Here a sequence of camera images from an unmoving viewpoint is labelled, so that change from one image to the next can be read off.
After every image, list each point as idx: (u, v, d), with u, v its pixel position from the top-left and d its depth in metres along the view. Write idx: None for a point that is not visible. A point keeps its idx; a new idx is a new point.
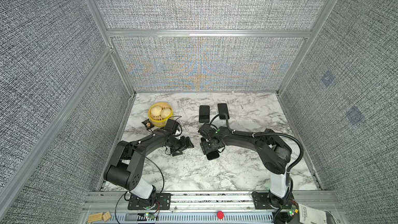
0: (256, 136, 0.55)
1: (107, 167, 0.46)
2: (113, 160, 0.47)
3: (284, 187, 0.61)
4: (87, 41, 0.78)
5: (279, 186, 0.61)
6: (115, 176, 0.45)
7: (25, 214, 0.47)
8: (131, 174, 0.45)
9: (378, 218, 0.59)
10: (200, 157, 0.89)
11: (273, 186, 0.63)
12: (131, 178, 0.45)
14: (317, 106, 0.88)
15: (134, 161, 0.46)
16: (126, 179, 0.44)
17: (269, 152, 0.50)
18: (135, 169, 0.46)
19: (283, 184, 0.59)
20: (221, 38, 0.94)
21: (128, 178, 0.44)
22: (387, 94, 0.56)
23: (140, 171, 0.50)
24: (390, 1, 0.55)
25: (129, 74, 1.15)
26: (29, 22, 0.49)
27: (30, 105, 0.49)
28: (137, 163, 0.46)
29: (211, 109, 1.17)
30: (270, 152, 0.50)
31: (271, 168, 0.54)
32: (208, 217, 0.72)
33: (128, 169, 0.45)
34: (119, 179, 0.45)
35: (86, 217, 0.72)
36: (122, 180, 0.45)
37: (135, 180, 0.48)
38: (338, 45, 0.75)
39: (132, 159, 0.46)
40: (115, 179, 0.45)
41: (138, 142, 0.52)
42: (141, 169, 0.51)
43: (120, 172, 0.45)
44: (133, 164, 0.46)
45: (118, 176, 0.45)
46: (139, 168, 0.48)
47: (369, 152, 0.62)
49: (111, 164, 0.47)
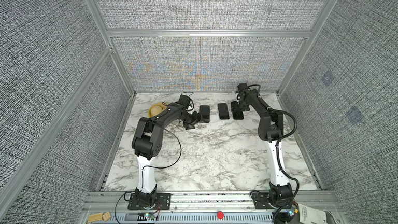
0: (269, 109, 0.71)
1: (133, 138, 0.56)
2: (137, 132, 0.56)
3: (276, 174, 0.68)
4: (87, 41, 0.78)
5: (273, 170, 0.69)
6: (140, 145, 0.55)
7: (25, 214, 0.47)
8: (153, 145, 0.54)
9: (378, 218, 0.59)
10: (200, 157, 0.89)
11: (271, 175, 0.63)
12: (154, 146, 0.54)
14: (317, 106, 0.88)
15: (155, 134, 0.54)
16: (150, 148, 0.54)
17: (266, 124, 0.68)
18: (156, 140, 0.55)
19: (276, 166, 0.68)
20: (221, 38, 0.94)
21: (152, 146, 0.54)
22: (387, 94, 0.56)
23: (161, 142, 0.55)
24: (390, 1, 0.55)
25: (129, 74, 1.15)
26: (29, 22, 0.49)
27: (30, 105, 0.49)
28: (157, 134, 0.54)
29: (211, 109, 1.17)
30: (267, 124, 0.68)
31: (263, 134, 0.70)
32: (208, 217, 0.72)
33: (151, 139, 0.54)
34: (144, 147, 0.55)
35: (86, 217, 0.72)
36: (146, 149, 0.54)
37: (157, 150, 0.57)
38: (337, 45, 0.76)
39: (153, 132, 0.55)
40: (141, 148, 0.55)
41: (156, 117, 0.59)
42: (161, 139, 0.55)
43: (143, 143, 0.55)
44: (154, 135, 0.54)
45: (143, 145, 0.55)
46: (159, 140, 0.57)
47: (369, 152, 0.62)
49: (136, 136, 0.56)
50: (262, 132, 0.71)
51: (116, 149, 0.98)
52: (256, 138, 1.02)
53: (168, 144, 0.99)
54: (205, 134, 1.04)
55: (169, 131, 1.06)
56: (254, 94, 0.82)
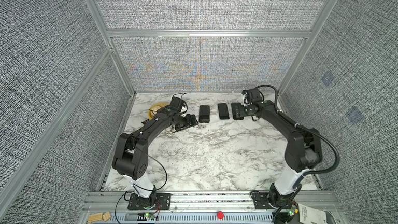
0: (298, 126, 0.52)
1: (113, 158, 0.48)
2: (117, 152, 0.48)
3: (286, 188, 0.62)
4: (87, 41, 0.78)
5: (283, 181, 0.62)
6: (123, 166, 0.48)
7: (25, 214, 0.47)
8: (136, 166, 0.47)
9: (378, 218, 0.59)
10: (200, 157, 0.89)
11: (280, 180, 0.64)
12: (137, 168, 0.47)
14: (317, 106, 0.88)
15: (137, 153, 0.47)
16: (133, 169, 0.47)
17: (300, 148, 0.49)
18: (138, 160, 0.46)
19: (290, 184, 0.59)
20: (221, 38, 0.94)
21: (134, 167, 0.47)
22: (387, 94, 0.56)
23: (146, 160, 0.51)
24: (390, 1, 0.55)
25: (129, 74, 1.15)
26: (29, 22, 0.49)
27: (30, 105, 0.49)
28: (139, 154, 0.47)
29: (211, 109, 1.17)
30: (300, 146, 0.49)
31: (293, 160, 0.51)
32: (208, 217, 0.72)
33: (133, 159, 0.47)
34: (127, 168, 0.47)
35: (86, 217, 0.72)
36: (129, 170, 0.47)
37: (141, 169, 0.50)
38: (337, 45, 0.76)
39: (134, 151, 0.47)
40: (123, 169, 0.48)
41: (139, 132, 0.51)
42: (146, 158, 0.51)
43: (126, 163, 0.48)
44: (136, 155, 0.47)
45: (126, 166, 0.47)
46: (144, 159, 0.50)
47: (369, 152, 0.62)
49: (116, 156, 0.48)
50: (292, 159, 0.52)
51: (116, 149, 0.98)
52: (256, 138, 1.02)
53: (168, 144, 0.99)
54: (205, 134, 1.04)
55: (169, 131, 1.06)
56: (270, 108, 0.64)
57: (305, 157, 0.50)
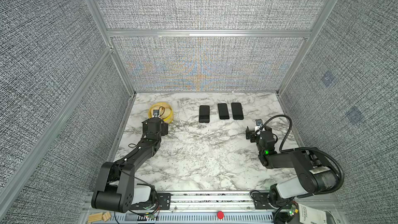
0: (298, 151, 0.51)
1: (94, 193, 0.42)
2: (99, 185, 0.43)
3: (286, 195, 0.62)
4: (87, 41, 0.78)
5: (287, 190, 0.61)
6: (104, 201, 0.42)
7: (25, 214, 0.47)
8: (122, 197, 0.42)
9: (378, 218, 0.59)
10: (200, 157, 0.89)
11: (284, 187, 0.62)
12: (123, 199, 0.42)
14: (317, 106, 0.88)
15: (123, 182, 0.43)
16: (118, 201, 0.41)
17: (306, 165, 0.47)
18: (125, 191, 0.43)
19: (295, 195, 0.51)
20: (221, 38, 0.94)
21: (120, 199, 0.42)
22: (387, 94, 0.56)
23: (132, 191, 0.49)
24: (390, 1, 0.55)
25: (129, 74, 1.15)
26: (28, 22, 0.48)
27: (30, 105, 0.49)
28: (126, 181, 0.43)
29: (211, 109, 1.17)
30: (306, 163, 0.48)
31: (307, 180, 0.47)
32: (208, 217, 0.72)
33: (118, 190, 0.42)
34: (110, 202, 0.42)
35: (86, 217, 0.72)
36: (114, 203, 0.41)
37: (128, 200, 0.45)
38: (337, 45, 0.76)
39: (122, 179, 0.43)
40: (105, 204, 0.42)
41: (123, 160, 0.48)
42: (132, 187, 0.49)
43: (109, 196, 0.42)
44: (122, 185, 0.43)
45: (109, 199, 0.42)
46: (130, 188, 0.45)
47: (369, 152, 0.62)
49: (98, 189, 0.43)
50: (305, 178, 0.47)
51: (116, 149, 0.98)
52: None
53: (168, 144, 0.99)
54: (205, 134, 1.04)
55: (169, 131, 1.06)
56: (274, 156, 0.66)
57: (320, 176, 0.45)
